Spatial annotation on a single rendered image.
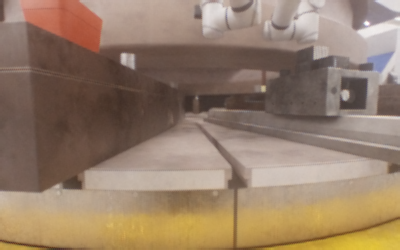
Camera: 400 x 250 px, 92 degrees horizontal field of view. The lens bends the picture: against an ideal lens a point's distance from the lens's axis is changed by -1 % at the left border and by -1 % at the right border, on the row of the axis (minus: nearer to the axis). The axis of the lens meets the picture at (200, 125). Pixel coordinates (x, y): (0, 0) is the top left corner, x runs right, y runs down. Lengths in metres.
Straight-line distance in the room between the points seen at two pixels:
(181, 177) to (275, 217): 0.37
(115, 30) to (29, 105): 0.86
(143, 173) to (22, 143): 0.31
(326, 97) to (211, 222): 0.72
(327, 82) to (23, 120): 1.06
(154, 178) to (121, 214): 0.19
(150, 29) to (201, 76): 4.57
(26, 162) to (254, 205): 0.66
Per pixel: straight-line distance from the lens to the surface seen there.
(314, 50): 1.29
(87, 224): 0.85
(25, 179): 0.60
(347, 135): 1.08
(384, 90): 2.22
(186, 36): 1.22
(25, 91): 0.56
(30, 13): 0.74
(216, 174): 0.65
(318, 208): 0.90
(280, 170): 0.72
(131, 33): 1.28
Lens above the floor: 0.51
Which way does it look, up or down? 5 degrees down
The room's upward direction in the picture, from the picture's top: straight up
